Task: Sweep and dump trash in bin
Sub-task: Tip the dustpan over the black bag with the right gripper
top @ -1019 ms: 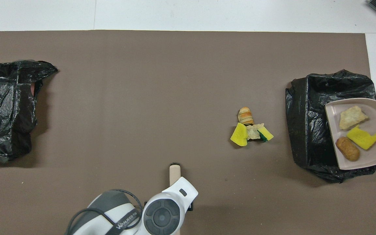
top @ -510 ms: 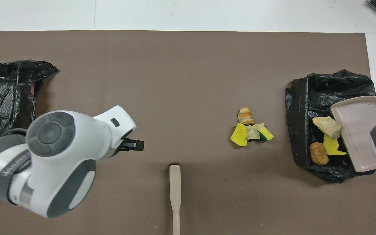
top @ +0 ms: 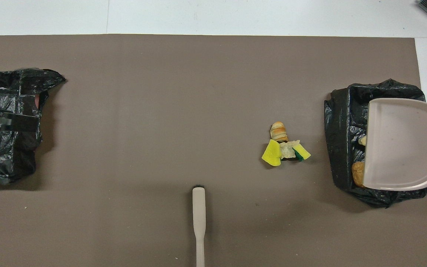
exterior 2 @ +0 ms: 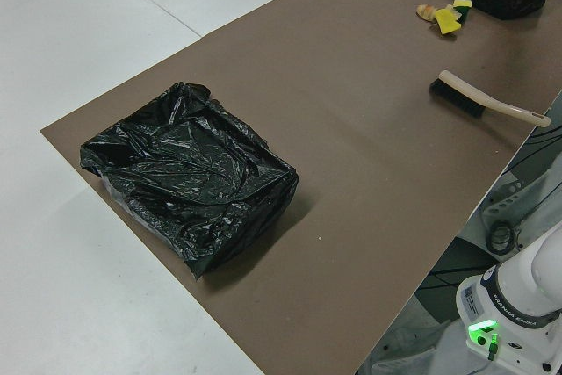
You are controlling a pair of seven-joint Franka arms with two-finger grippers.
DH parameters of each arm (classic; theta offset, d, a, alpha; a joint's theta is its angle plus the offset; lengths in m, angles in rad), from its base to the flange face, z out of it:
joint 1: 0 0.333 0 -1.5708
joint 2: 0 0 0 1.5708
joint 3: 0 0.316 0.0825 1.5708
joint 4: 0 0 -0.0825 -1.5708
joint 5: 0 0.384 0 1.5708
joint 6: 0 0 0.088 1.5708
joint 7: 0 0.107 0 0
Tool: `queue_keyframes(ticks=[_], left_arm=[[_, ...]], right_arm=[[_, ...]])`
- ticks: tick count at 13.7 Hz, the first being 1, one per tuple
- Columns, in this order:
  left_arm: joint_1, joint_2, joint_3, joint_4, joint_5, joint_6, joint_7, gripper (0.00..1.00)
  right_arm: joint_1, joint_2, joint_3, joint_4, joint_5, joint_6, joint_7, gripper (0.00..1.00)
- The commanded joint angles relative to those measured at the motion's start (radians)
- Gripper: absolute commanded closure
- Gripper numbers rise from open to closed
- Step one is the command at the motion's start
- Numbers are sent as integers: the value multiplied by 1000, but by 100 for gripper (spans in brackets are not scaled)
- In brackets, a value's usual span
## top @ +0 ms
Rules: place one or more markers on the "beige hand brush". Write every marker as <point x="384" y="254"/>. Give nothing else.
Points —
<point x="199" y="215"/>

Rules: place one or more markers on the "large yellow sponge piece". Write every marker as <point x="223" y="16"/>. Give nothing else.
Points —
<point x="271" y="154"/>

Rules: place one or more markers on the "striped croissant piece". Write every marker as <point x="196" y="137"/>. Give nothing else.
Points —
<point x="278" y="131"/>

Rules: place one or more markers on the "small pale bread chunk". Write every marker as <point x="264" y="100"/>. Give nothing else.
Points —
<point x="288" y="149"/>

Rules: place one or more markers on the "small yellow sponge piece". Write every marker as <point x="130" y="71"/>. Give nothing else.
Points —
<point x="303" y="152"/>

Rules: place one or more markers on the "brown oval bread roll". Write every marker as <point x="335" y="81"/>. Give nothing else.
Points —
<point x="358" y="174"/>

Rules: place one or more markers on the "large pale bread chunk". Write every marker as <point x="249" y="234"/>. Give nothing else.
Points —
<point x="363" y="140"/>

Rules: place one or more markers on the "beige plastic dustpan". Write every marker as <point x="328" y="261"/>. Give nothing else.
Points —
<point x="406" y="144"/>

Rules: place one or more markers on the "crumpled black bag bin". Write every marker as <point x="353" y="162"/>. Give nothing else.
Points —
<point x="6" y="155"/>

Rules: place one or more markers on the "box-shaped black bag bin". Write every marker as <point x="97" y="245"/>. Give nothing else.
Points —
<point x="343" y="141"/>

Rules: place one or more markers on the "brown table mat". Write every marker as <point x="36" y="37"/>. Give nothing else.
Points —
<point x="161" y="92"/>

